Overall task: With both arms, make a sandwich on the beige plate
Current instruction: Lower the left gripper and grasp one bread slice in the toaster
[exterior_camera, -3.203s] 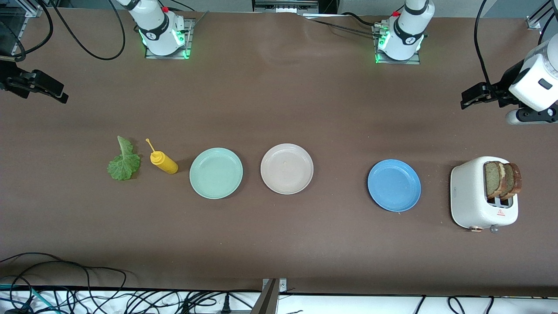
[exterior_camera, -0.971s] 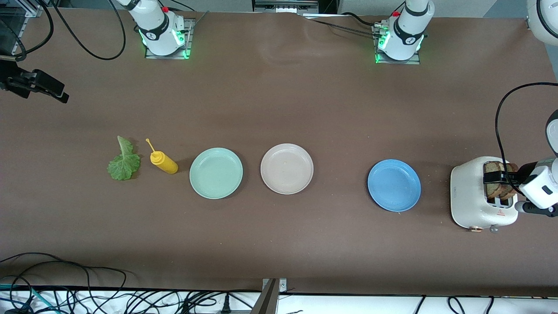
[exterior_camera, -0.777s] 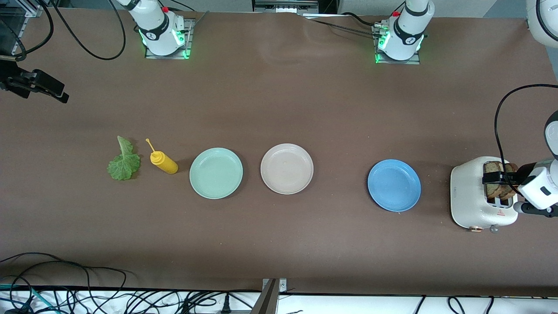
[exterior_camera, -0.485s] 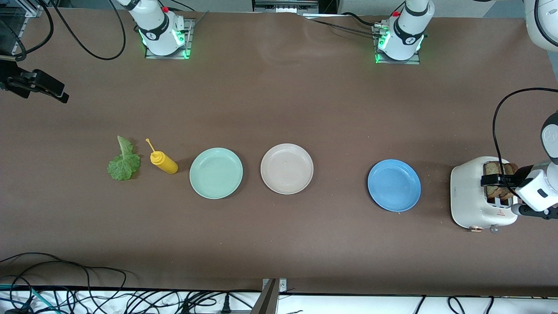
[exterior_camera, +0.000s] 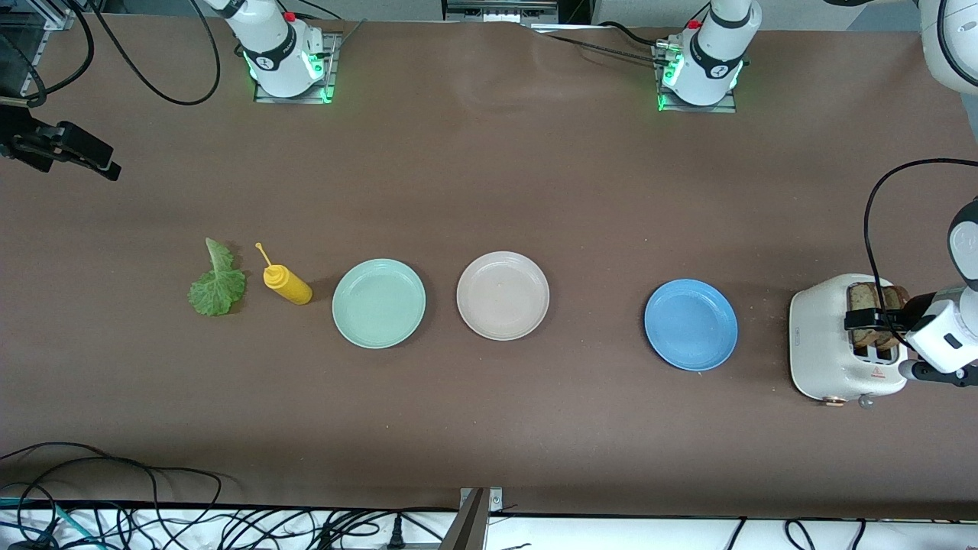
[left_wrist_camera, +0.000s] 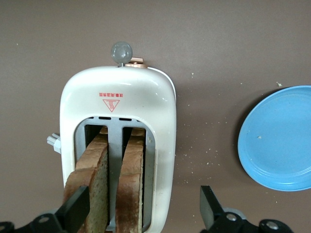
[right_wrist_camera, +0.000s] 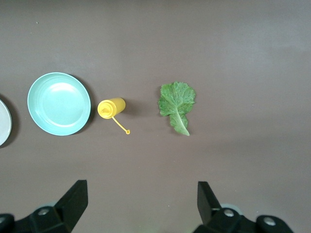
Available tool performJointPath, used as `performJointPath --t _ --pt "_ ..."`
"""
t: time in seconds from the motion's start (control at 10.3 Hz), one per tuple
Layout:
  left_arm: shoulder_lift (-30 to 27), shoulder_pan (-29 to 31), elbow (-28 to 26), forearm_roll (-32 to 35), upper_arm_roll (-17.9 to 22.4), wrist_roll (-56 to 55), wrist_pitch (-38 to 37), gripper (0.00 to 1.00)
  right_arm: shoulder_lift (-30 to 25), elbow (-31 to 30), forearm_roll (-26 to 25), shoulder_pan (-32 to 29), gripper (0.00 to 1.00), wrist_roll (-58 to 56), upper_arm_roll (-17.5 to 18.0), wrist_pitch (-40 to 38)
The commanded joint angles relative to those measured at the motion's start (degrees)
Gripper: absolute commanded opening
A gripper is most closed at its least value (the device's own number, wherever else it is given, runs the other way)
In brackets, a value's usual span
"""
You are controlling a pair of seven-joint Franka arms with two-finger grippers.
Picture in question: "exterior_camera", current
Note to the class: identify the black power plug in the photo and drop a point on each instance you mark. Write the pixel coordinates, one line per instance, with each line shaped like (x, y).
(396, 533)

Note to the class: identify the mint green plate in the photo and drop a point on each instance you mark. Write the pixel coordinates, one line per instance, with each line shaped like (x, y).
(378, 304)

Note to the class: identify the green lettuce leaf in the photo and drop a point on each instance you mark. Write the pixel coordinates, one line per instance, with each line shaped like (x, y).
(218, 294)

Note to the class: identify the blue plate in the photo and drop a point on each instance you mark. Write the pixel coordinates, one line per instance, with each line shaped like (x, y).
(691, 325)

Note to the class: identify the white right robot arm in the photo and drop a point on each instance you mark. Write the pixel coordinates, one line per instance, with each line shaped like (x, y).
(275, 53)

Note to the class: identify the yellow mustard squeeze bottle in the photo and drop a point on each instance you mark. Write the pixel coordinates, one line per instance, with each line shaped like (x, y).
(289, 284)

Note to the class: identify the white toaster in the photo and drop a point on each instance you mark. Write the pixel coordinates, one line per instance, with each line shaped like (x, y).
(821, 344)

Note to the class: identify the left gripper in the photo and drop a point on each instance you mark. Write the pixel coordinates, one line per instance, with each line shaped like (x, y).
(912, 307)

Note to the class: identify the aluminium frame rail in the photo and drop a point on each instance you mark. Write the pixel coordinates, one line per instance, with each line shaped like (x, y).
(53, 15)

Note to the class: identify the brown bread slice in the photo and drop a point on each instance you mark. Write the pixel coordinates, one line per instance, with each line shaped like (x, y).
(863, 296)
(900, 298)

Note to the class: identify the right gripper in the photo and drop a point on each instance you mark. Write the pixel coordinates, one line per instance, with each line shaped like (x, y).
(23, 140)

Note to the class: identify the beige plate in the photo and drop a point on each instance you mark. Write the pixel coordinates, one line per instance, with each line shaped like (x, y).
(503, 296)

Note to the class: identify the thin metal rod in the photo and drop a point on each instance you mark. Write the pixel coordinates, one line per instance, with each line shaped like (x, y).
(348, 37)

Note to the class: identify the aluminium extrusion bar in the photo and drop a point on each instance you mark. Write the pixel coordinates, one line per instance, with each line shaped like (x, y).
(467, 527)

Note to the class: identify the small metal bracket plate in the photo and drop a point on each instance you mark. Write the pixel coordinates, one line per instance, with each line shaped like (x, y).
(495, 500)

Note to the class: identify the metal frame bracket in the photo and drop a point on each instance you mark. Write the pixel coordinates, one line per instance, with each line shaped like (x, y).
(500, 11)

